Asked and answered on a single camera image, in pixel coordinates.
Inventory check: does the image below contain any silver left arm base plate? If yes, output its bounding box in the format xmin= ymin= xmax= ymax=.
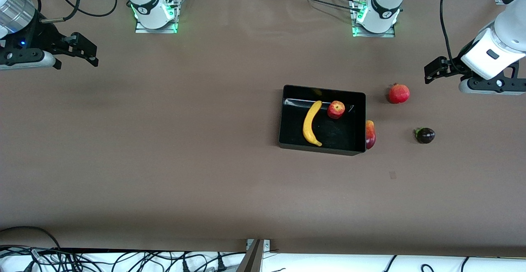
xmin=351 ymin=0 xmax=396 ymax=38

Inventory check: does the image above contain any red pomegranate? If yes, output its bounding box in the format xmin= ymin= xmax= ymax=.
xmin=388 ymin=83 xmax=411 ymax=104

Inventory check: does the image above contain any silver corner bracket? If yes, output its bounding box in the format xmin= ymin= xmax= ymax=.
xmin=246 ymin=239 xmax=271 ymax=251

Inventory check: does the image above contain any long black tabletop cable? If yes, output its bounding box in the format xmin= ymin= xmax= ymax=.
xmin=288 ymin=0 xmax=366 ymax=12

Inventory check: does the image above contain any dark purple eggplant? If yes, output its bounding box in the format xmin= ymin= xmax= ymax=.
xmin=414 ymin=127 xmax=436 ymax=144

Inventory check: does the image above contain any brown table cover sheet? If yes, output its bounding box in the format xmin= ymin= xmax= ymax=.
xmin=0 ymin=0 xmax=526 ymax=258

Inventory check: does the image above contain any red yellow mango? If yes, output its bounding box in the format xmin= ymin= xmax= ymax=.
xmin=366 ymin=120 xmax=376 ymax=150

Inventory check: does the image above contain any black looping floor cable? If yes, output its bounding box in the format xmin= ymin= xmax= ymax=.
xmin=0 ymin=226 xmax=61 ymax=250

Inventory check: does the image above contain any black rectangular plastic box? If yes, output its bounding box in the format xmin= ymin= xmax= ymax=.
xmin=279 ymin=85 xmax=367 ymax=156

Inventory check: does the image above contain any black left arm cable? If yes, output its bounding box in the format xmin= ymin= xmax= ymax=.
xmin=440 ymin=0 xmax=467 ymax=75

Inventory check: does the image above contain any yellow banana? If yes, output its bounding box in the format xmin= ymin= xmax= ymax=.
xmin=303 ymin=101 xmax=323 ymax=147

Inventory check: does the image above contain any grey angled metal post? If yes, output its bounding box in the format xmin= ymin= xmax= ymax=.
xmin=236 ymin=239 xmax=264 ymax=272

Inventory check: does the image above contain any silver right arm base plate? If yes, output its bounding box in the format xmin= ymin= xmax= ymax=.
xmin=135 ymin=0 xmax=180 ymax=34

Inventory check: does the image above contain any red apple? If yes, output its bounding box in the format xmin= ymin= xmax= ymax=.
xmin=328 ymin=101 xmax=346 ymax=120

